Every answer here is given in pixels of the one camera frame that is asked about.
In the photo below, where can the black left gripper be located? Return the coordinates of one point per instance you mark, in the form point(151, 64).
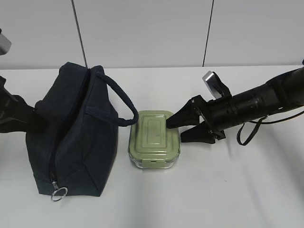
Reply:
point(16, 115)

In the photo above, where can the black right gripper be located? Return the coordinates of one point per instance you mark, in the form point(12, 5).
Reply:
point(197, 112)

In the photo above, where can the green lidded glass food container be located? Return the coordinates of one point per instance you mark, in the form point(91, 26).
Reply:
point(151, 144)

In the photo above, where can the dark navy fabric lunch bag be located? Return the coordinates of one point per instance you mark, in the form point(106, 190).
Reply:
point(84, 109)

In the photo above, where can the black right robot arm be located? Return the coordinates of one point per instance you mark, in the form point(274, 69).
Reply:
point(280, 94)

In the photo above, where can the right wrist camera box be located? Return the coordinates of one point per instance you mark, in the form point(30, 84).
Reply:
point(215, 86)

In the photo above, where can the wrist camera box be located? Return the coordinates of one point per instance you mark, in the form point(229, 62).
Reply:
point(215, 86)
point(5, 44)

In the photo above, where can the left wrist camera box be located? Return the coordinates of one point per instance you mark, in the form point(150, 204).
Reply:
point(5, 44)

